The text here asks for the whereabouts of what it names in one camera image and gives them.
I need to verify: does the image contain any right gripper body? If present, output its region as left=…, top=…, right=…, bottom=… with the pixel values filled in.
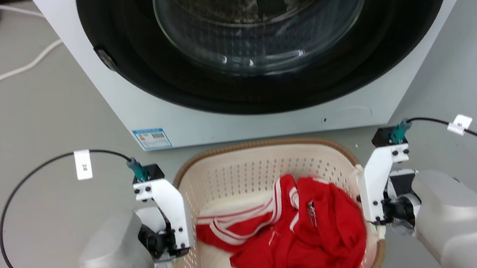
left=379, top=169, right=425, bottom=238

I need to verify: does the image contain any short white floor cable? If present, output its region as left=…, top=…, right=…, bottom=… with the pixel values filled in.
left=0, top=38, right=70, bottom=103

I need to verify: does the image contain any cream perforated laundry basket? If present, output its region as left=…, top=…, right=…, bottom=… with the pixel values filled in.
left=158, top=126, right=389, bottom=268

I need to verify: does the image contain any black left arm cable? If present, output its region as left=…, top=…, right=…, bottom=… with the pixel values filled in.
left=0, top=142, right=161, bottom=268

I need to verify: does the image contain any white front-load washing machine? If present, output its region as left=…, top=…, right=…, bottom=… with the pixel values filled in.
left=30, top=0, right=477, bottom=166

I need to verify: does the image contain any blue energy label sticker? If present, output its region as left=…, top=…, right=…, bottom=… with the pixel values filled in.
left=132, top=125, right=173, bottom=153

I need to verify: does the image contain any white paper cable tag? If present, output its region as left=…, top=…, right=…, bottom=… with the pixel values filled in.
left=73, top=149, right=94, bottom=181
left=445, top=113, right=475, bottom=138

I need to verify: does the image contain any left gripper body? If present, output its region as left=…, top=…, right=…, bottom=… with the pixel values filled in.
left=134, top=205, right=180, bottom=268

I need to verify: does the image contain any red garment with white stripes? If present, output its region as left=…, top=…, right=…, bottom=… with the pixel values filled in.
left=190, top=165, right=371, bottom=268

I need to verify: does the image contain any black round washer door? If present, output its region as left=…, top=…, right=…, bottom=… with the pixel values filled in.
left=76, top=0, right=465, bottom=136

